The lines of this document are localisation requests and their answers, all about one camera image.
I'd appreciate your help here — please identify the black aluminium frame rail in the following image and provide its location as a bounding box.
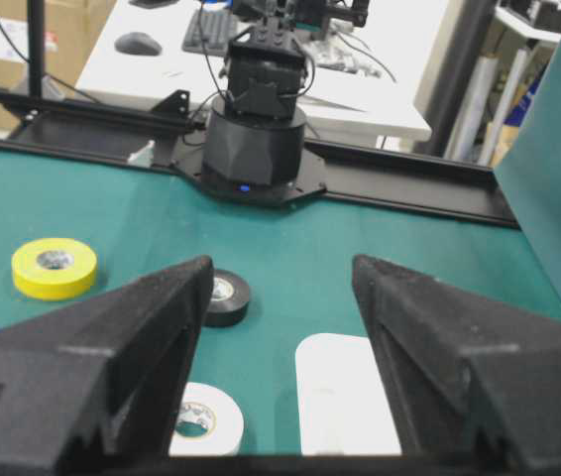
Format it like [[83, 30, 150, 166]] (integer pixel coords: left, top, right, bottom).
[[0, 88, 519, 228]]

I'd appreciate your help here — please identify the white plastic case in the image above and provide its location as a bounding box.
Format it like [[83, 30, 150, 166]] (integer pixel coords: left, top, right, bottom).
[[295, 333, 401, 456]]

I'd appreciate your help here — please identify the black tape roll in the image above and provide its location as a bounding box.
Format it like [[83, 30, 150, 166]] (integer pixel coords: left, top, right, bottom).
[[204, 269, 251, 328]]

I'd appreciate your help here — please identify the white desk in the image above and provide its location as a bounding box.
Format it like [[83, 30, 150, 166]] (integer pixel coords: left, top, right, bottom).
[[77, 1, 432, 147]]

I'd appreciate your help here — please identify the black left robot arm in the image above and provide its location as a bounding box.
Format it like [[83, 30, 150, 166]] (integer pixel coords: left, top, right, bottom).
[[172, 1, 326, 206]]

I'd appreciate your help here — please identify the white tape roll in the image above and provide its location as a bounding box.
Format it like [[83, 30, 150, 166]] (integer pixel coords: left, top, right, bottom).
[[168, 382, 245, 457]]

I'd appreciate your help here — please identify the black computer mouse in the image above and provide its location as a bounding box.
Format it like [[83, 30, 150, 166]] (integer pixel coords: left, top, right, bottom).
[[114, 32, 163, 57]]

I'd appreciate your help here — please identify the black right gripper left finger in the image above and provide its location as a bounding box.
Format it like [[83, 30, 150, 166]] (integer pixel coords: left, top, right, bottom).
[[0, 256, 213, 475]]

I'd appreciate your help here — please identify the black keyboard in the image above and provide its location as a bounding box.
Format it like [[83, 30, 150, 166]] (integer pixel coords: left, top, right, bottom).
[[181, 9, 238, 57]]

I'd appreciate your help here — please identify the cardboard box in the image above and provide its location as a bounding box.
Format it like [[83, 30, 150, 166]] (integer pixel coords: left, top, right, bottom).
[[0, 0, 118, 131]]

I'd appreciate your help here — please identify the green table cloth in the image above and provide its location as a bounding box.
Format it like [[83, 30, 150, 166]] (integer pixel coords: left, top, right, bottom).
[[0, 152, 561, 454]]

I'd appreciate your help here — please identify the yellow tape roll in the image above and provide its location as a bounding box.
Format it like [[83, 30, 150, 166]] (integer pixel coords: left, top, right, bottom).
[[11, 238, 98, 301]]

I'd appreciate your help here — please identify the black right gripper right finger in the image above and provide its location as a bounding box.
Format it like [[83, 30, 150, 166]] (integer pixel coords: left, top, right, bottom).
[[352, 255, 561, 475]]

